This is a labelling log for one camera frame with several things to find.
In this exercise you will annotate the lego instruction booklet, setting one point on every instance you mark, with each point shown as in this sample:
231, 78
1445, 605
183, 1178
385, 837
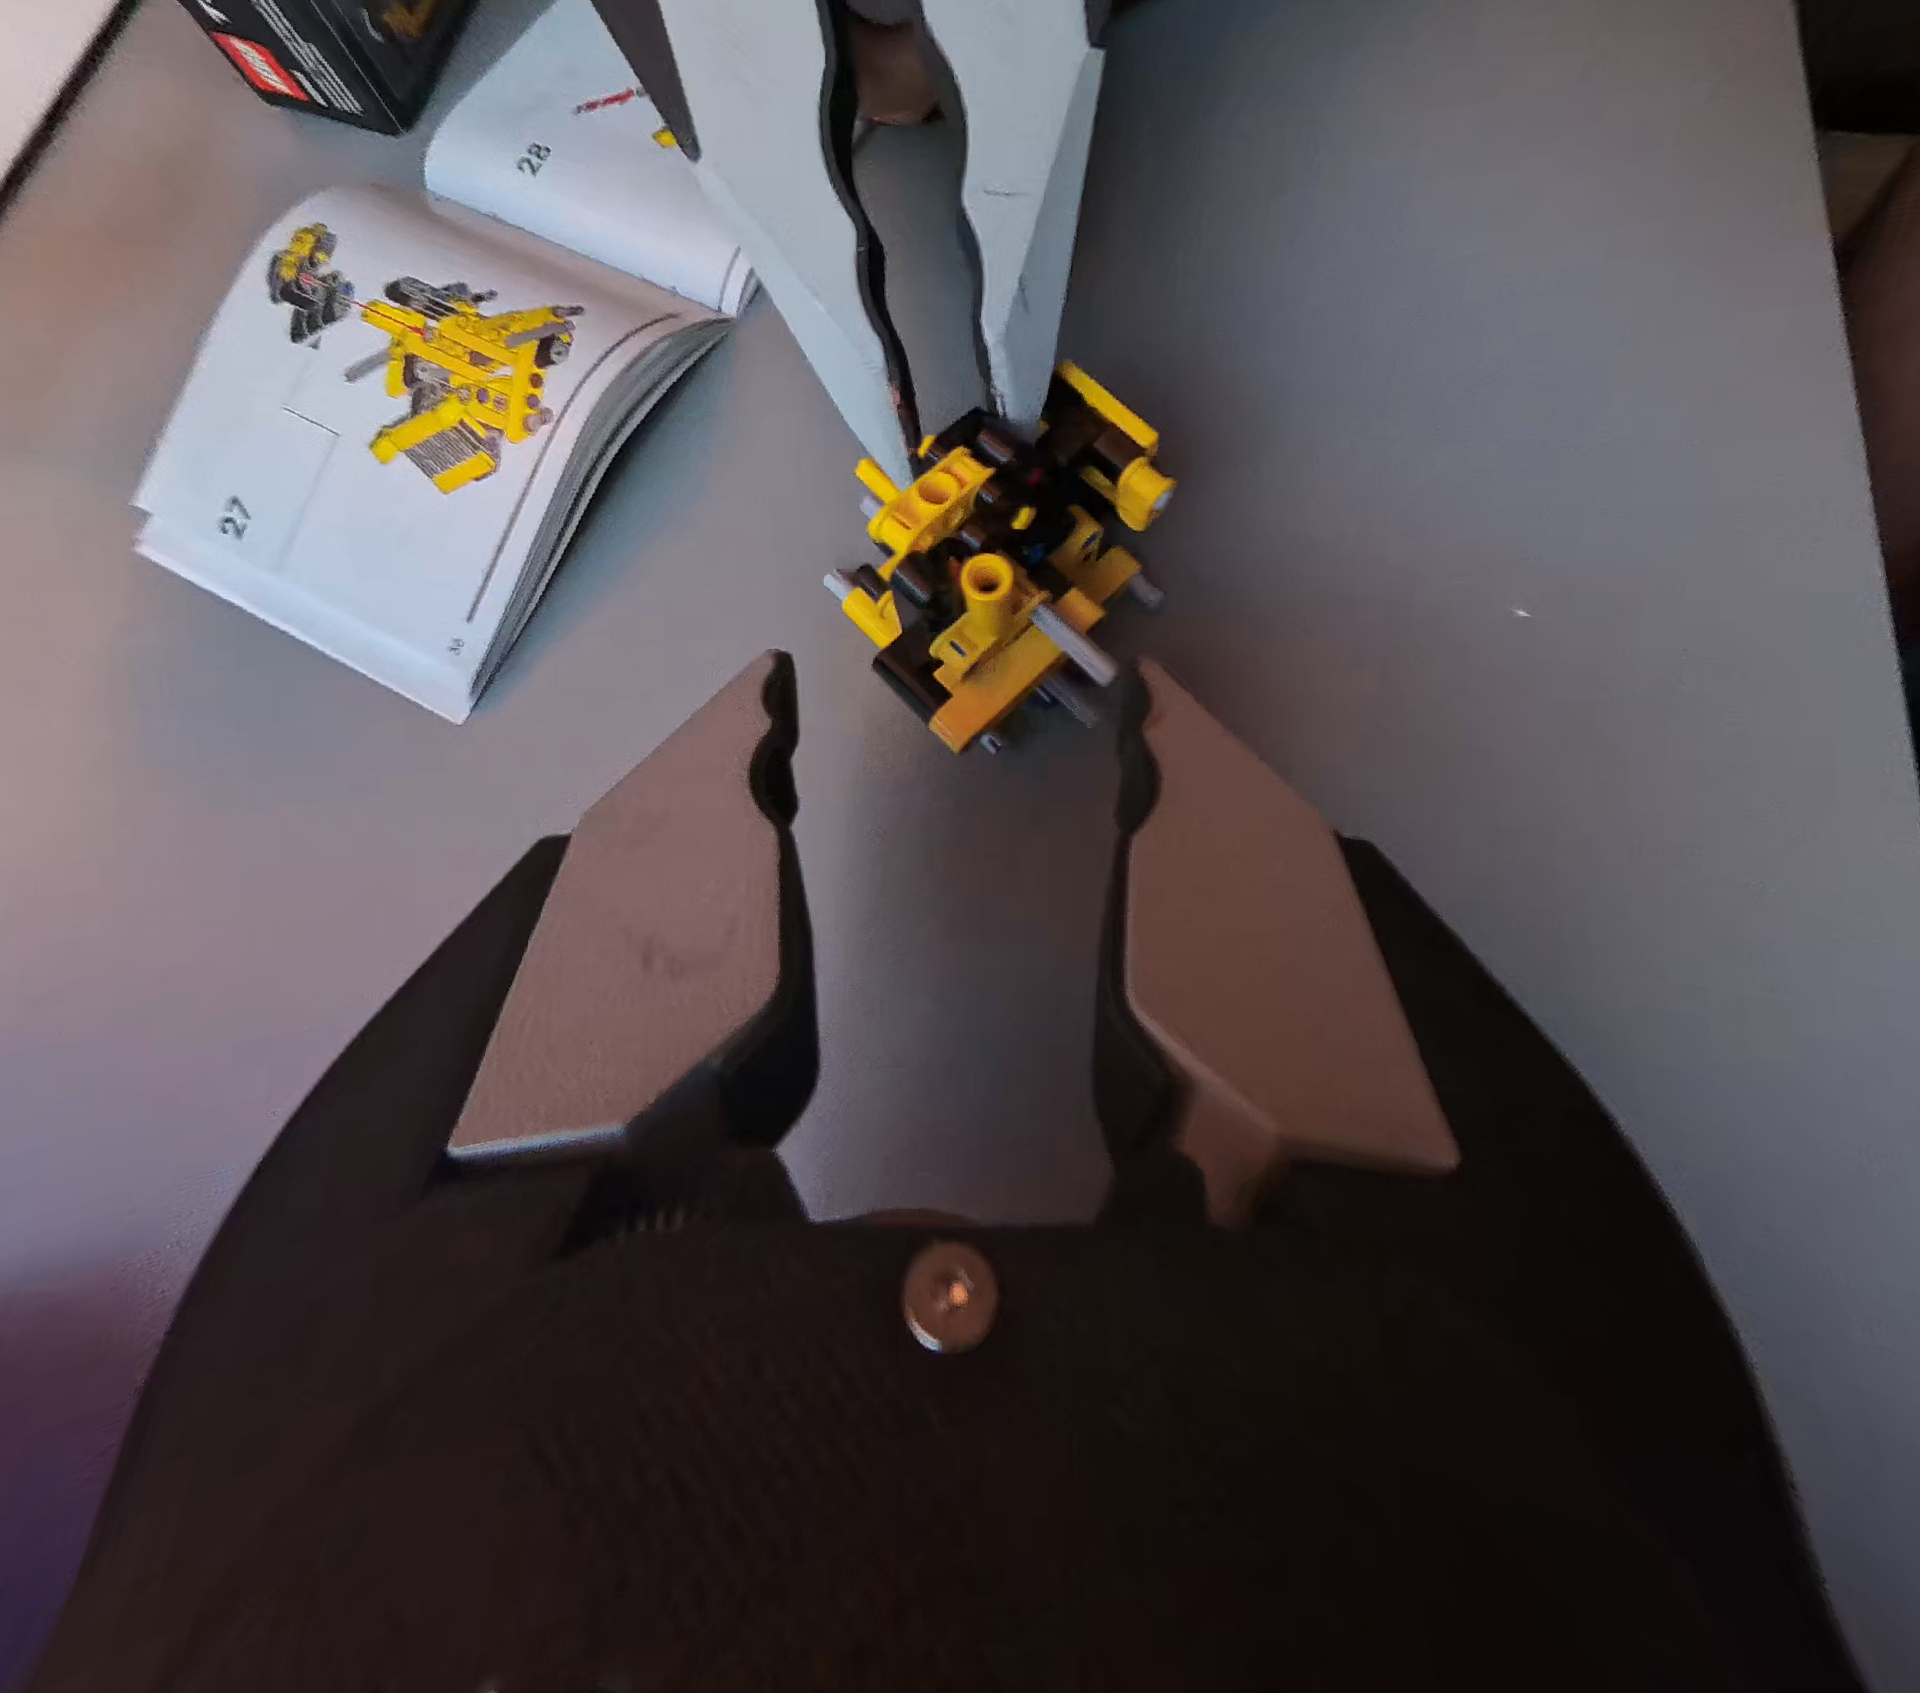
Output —
300, 492

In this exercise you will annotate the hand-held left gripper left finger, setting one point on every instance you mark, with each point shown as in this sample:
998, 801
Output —
660, 913

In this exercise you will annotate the yellow and black lego model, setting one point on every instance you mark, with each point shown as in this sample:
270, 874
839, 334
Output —
991, 583

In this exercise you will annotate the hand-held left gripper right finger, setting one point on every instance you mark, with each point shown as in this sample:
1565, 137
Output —
1261, 973

